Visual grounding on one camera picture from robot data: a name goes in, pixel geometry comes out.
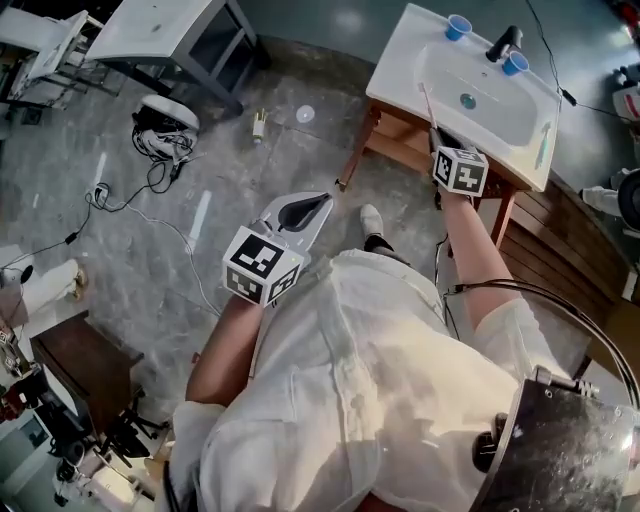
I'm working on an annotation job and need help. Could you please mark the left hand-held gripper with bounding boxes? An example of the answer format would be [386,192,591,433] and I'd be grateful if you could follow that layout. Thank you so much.
[222,192,333,308]

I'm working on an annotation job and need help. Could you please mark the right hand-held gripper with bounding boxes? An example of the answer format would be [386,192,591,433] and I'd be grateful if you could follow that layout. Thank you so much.
[427,127,490,198]

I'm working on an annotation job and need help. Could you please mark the pink white toothbrush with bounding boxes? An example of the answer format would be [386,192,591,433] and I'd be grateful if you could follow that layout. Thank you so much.
[417,82,441,132]

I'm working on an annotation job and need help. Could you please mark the green toothbrush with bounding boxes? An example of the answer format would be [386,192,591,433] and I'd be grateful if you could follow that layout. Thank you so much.
[533,121,555,170]

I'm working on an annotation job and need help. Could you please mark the blue plastic cup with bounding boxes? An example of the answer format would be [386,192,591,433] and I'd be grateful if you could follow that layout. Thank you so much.
[445,13,474,43]
[501,49,531,78]

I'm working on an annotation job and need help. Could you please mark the person's left forearm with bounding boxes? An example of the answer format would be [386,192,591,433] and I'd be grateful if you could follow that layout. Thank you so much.
[184,294,274,406]

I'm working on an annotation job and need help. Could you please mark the person's right forearm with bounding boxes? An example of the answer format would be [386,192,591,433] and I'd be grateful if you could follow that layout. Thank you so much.
[438,192,516,326]

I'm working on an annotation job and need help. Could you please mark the wooden vanity cabinet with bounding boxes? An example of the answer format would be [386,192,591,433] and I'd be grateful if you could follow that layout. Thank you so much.
[335,97,534,251]

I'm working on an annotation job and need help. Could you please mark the white ceramic washbasin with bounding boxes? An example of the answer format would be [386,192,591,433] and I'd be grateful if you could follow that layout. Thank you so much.
[365,2,562,192]

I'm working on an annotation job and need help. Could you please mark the person's white shoe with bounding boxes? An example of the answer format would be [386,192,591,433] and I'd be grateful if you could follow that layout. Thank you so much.
[358,202,385,240]

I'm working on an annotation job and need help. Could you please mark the black faucet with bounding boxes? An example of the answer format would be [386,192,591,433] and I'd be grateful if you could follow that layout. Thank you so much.
[485,25,525,64]

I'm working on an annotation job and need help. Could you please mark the person's white shirt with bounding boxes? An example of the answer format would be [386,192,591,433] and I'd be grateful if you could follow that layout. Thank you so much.
[167,248,594,512]

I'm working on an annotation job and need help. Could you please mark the white round device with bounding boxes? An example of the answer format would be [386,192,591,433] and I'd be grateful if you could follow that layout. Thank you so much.
[139,93,201,132]

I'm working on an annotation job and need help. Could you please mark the white power strip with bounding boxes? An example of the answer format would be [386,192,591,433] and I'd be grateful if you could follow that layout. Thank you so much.
[85,182,112,212]

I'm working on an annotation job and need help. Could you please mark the white grey side table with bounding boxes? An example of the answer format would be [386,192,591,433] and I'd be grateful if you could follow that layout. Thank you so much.
[85,0,274,120]

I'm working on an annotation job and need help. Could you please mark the dark wooden cabinet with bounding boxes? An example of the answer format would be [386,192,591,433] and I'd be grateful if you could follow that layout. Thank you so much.
[29,309,146,444]

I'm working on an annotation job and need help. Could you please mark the black tripod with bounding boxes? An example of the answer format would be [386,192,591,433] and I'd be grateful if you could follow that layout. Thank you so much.
[92,404,171,469]

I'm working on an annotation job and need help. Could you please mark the white metal-framed washbasin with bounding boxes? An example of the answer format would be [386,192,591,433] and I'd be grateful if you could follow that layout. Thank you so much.
[0,9,104,111]

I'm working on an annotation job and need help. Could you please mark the black equipment box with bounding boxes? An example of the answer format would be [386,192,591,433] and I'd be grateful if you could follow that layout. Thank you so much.
[492,364,640,512]

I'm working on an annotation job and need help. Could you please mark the thin black floor cable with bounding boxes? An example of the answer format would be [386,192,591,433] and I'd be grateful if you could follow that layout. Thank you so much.
[524,0,640,124]

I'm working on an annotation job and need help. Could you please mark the white floor cable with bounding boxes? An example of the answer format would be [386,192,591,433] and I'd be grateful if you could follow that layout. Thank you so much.
[104,194,224,319]

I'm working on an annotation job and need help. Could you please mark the thick black cable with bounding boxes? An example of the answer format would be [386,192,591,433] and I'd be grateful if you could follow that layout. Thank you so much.
[439,278,640,406]

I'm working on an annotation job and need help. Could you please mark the tangled cable bundle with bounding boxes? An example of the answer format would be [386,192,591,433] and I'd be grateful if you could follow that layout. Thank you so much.
[130,112,199,166]

